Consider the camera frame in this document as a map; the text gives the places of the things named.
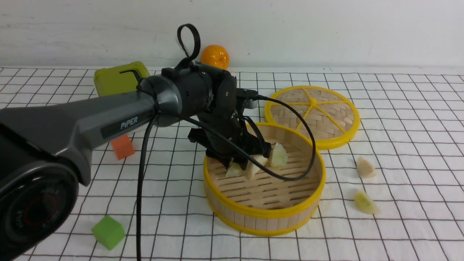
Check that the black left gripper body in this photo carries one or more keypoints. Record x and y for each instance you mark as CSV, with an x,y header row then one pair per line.
x,y
237,129

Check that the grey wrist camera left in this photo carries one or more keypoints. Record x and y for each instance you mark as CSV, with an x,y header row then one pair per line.
x,y
246,99

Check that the orange foam cube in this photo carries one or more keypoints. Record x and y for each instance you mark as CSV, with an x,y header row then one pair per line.
x,y
122,147

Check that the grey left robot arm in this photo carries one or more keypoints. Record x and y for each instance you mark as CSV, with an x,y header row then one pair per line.
x,y
46,151

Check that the green foam cube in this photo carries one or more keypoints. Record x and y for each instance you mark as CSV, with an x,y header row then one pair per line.
x,y
108,232

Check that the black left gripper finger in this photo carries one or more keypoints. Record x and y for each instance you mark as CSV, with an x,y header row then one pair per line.
x,y
242,162
227,162

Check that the pale green dumpling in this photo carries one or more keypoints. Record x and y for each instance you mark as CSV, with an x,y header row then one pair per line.
x,y
234,170

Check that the white dumpling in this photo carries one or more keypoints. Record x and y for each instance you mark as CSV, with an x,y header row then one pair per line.
x,y
252,169
364,168

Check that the woven bamboo steamer lid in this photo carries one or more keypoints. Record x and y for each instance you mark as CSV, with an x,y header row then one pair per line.
x,y
333,118

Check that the bamboo steamer tray yellow rim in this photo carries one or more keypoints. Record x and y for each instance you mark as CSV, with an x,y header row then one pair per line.
x,y
266,206

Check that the green lidded white box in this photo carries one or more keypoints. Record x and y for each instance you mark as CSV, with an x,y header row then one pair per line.
x,y
120,79

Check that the greenish dumpling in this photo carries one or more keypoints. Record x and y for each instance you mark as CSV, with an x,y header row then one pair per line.
x,y
279,156

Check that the orange fruit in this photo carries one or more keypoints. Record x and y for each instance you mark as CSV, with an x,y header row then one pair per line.
x,y
215,55

